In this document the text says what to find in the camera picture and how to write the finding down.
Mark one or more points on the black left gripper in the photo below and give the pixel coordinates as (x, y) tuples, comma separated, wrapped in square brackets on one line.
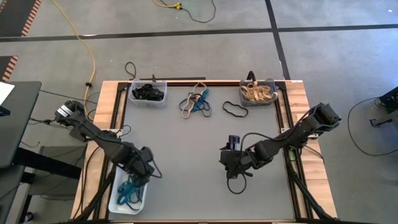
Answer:
[(135, 161)]

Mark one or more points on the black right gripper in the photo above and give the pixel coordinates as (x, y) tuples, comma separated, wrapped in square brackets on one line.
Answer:
[(237, 160)]

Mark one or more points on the wavy black rubber band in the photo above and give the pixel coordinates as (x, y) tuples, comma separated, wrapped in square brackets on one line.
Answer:
[(223, 107)]

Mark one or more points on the long black rubber band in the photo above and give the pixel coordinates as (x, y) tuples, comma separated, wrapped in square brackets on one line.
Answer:
[(147, 91)]

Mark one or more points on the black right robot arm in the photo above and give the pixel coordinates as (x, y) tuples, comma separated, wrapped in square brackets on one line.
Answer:
[(298, 133)]

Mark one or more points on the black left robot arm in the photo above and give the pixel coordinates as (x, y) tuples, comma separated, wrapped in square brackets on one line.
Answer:
[(93, 133)]

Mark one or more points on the thin black rubber band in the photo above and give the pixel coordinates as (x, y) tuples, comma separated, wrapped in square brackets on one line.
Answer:
[(210, 110)]

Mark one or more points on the thin tan rubber band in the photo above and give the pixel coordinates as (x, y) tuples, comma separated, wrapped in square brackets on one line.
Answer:
[(184, 112)]

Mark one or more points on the white plastic basket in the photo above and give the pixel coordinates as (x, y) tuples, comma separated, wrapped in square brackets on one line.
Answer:
[(115, 202)]

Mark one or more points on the silver mounting plate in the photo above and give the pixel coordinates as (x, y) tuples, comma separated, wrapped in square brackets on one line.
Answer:
[(283, 129)]

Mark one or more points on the grey plastic basket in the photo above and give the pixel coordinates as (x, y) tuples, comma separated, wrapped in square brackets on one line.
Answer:
[(247, 103)]

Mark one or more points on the clear plastic basket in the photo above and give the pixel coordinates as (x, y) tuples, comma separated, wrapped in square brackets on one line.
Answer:
[(133, 101)]

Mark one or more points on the black desk leg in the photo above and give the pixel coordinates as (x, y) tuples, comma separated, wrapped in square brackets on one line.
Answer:
[(46, 163)]

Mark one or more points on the dark grey base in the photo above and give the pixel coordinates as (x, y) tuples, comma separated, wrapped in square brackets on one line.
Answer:
[(9, 193)]

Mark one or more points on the black desk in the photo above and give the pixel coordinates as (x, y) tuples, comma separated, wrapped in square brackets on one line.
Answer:
[(21, 124)]

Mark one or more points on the small blue item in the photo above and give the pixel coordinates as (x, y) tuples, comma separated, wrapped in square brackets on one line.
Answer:
[(3, 111)]

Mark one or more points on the white paper sheet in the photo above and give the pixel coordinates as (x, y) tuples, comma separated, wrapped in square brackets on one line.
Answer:
[(4, 91)]

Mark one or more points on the black floor device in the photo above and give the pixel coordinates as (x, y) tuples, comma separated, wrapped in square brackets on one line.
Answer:
[(390, 99)]

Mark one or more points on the black orange-striped floor mat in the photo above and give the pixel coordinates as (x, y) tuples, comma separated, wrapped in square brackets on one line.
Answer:
[(12, 15), (4, 65)]

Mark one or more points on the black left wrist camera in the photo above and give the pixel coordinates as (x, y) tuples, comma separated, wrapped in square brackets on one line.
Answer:
[(146, 154)]

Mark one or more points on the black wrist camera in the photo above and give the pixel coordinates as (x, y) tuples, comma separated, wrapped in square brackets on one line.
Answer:
[(146, 154), (234, 141)]

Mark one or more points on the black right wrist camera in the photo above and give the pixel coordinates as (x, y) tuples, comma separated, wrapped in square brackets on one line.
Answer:
[(234, 141)]

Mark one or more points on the black frame strut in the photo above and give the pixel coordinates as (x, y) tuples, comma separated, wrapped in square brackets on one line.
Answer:
[(306, 196), (102, 193)]

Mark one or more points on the black aluminium table frame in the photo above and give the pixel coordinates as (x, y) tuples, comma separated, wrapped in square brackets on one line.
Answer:
[(281, 99)]

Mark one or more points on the black triangular bracket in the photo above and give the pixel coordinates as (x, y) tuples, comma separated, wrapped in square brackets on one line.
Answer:
[(248, 78)]

